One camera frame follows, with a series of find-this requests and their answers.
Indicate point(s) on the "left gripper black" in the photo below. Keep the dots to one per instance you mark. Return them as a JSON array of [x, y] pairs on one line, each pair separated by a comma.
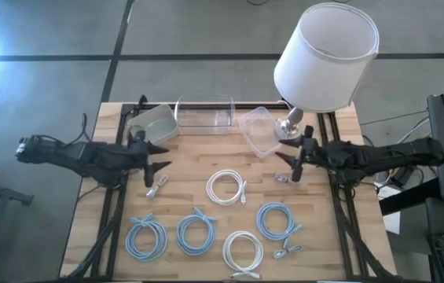
[[143, 155]]

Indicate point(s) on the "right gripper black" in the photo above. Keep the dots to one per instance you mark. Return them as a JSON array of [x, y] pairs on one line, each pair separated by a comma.
[[309, 153]]

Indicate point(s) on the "small silver adapter bottom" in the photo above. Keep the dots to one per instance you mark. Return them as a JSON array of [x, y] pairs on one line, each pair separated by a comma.
[[290, 249]]

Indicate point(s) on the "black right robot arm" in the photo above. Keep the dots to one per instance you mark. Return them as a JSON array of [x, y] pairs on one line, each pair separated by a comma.
[[382, 155]]

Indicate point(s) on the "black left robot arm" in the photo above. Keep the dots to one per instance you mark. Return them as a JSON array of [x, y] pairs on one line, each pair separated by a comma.
[[96, 157]]

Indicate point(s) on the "silver metal lamp base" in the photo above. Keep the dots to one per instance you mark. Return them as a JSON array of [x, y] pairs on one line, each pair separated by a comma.
[[290, 126]]

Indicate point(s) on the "clear plastic container left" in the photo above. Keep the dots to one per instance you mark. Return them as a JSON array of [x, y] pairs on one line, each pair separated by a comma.
[[158, 123]]

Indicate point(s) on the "small clear plastic bin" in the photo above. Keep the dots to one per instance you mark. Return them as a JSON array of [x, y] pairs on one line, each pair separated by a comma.
[[259, 133]]

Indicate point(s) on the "large clear plastic bin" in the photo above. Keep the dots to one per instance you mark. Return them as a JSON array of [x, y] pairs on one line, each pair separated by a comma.
[[206, 118]]

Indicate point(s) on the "white lampshade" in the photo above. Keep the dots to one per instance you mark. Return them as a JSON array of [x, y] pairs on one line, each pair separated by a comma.
[[324, 67]]

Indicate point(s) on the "white paper sheet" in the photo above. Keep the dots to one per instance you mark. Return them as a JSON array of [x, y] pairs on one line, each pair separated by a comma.
[[386, 192]]

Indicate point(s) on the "black power adapter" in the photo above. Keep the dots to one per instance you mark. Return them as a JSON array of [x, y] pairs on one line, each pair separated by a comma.
[[402, 176]]

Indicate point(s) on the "black cart leg bar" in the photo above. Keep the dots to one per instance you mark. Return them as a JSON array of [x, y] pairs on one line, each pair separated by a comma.
[[410, 198]]

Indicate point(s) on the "black aluminium table frame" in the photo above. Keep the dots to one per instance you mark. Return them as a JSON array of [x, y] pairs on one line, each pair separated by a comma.
[[241, 105]]

